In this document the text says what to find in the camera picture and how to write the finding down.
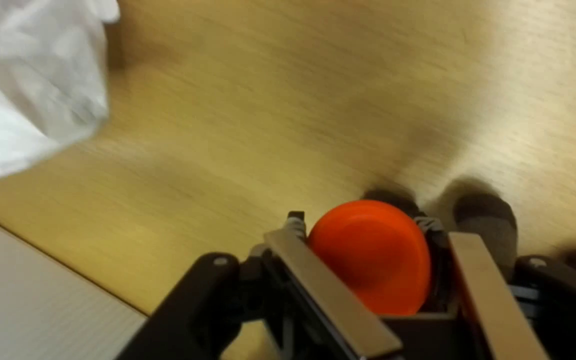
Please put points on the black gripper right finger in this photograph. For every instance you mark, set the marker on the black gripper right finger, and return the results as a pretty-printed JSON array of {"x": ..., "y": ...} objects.
[{"x": 495, "y": 306}]

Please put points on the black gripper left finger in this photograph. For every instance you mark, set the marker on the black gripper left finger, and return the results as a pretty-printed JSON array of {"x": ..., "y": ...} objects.
[{"x": 328, "y": 292}]

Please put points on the white orange plastic bag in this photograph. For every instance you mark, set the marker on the white orange plastic bag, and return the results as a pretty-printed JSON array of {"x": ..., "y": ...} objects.
[{"x": 28, "y": 87}]

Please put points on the white plastic basket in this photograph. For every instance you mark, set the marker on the white plastic basket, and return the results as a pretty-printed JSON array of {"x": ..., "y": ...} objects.
[{"x": 28, "y": 301}]

